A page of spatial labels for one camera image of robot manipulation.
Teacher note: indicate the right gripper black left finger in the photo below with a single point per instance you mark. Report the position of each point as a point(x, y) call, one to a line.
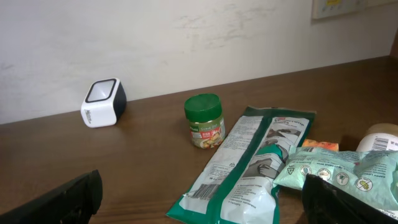
point(73, 202)

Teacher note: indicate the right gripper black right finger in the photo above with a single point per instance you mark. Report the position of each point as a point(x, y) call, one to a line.
point(324, 203)

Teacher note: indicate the mint green snack packet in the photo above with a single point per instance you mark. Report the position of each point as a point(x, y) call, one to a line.
point(370, 177)

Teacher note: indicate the orange tissue packet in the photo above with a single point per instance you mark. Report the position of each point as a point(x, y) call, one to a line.
point(326, 145)

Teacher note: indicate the white lotion tube gold cap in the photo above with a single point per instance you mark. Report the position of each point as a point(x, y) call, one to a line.
point(379, 137)

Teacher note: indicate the green white gloves package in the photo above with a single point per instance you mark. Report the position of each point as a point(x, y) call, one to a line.
point(237, 184)

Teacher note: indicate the green lid jar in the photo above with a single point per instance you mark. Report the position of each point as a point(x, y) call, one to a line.
point(206, 121)

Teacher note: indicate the white barcode scanner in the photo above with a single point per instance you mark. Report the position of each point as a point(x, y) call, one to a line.
point(104, 103)

